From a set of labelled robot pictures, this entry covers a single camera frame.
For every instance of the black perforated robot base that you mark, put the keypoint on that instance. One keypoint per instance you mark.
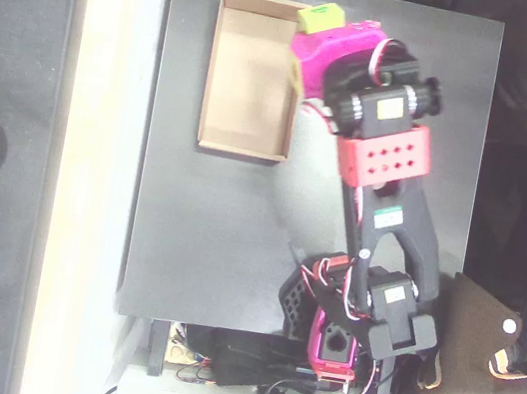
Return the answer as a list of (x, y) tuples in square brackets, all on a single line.
[(293, 303)]

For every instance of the shallow cardboard box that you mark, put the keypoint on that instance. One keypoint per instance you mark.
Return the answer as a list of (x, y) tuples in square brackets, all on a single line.
[(247, 83)]

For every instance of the black work board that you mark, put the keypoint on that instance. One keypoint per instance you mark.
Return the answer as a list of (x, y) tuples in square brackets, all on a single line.
[(238, 228)]

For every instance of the brown fabric bag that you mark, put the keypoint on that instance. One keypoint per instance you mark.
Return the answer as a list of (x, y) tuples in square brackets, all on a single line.
[(468, 332)]

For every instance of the white round bag button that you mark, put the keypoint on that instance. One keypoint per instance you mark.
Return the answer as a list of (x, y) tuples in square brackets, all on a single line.
[(509, 326)]

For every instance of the yellow-green cube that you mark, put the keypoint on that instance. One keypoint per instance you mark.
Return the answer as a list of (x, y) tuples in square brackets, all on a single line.
[(321, 18)]

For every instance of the small circuit board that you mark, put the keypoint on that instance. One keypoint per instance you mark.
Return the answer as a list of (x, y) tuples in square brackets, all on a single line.
[(195, 377)]

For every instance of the magenta gripper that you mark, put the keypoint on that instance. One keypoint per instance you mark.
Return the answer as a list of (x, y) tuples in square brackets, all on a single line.
[(308, 58)]

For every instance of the light wooden piece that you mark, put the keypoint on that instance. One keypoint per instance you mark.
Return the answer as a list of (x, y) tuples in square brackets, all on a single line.
[(179, 352)]

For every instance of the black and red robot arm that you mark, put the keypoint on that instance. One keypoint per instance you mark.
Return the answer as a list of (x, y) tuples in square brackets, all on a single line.
[(407, 216)]

